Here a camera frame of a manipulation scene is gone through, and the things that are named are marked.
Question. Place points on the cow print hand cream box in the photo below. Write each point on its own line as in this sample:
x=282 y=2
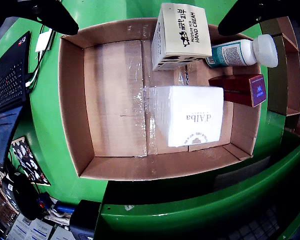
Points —
x=182 y=30

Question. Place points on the dark red box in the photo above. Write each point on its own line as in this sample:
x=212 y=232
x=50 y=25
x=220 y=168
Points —
x=237 y=87

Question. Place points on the black box device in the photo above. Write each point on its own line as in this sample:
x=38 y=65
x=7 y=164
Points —
x=85 y=220

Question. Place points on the printed paper sheets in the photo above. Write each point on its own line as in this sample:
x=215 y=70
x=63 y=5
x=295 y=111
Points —
x=35 y=230

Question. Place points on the large cardboard tray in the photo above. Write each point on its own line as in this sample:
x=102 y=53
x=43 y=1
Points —
x=110 y=100

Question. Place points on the black rounded bag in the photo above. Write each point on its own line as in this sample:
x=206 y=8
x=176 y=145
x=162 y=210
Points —
x=25 y=200

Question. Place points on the white power adapter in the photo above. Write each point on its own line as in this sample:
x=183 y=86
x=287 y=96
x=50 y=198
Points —
x=43 y=41

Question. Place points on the black laptop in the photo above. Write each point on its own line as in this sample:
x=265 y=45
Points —
x=10 y=75

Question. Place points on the white d'Alba box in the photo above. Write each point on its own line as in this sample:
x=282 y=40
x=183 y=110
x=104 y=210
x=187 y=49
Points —
x=190 y=112

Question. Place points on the white bottle with teal label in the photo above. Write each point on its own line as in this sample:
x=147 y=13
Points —
x=230 y=53

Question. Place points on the black white patterned card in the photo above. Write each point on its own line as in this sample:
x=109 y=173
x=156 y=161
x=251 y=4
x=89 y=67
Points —
x=30 y=162

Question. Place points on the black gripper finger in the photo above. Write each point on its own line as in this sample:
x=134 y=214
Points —
x=52 y=17
x=245 y=17

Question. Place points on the green metal cabinet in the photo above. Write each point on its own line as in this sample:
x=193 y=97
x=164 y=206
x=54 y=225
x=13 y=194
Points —
x=190 y=212

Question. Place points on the blue cylinder item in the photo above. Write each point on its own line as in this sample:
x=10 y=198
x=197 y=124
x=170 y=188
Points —
x=63 y=208

